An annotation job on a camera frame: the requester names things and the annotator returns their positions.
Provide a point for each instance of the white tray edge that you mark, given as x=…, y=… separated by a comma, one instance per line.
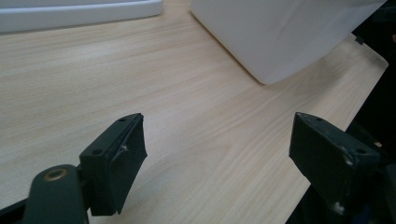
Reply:
x=71, y=14

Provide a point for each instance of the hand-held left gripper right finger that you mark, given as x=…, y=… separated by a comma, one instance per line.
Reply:
x=330, y=161

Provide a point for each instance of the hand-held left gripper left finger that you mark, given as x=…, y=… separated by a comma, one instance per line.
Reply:
x=107, y=168

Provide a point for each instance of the white plastic box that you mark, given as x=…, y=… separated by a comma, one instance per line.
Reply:
x=274, y=34

